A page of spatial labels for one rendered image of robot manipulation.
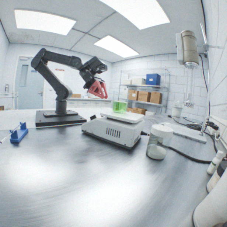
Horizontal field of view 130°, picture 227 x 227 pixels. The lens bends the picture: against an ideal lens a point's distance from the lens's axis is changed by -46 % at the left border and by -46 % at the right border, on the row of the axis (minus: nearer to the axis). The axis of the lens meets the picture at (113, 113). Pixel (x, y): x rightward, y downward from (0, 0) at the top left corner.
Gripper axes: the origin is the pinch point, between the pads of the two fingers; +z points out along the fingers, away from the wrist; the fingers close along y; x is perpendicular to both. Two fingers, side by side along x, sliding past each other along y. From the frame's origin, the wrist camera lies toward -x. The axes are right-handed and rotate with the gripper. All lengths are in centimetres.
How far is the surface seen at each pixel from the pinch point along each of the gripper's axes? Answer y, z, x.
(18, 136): -33.4, 2.0, 14.6
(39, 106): 61, -184, 206
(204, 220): -28.8, 34.2, -13.6
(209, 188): -20.7, 38.0, -14.9
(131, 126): -11.5, 17.7, -6.1
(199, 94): 212, 64, -98
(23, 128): -30.3, -2.9, 18.2
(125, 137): -12.3, 19.1, -3.0
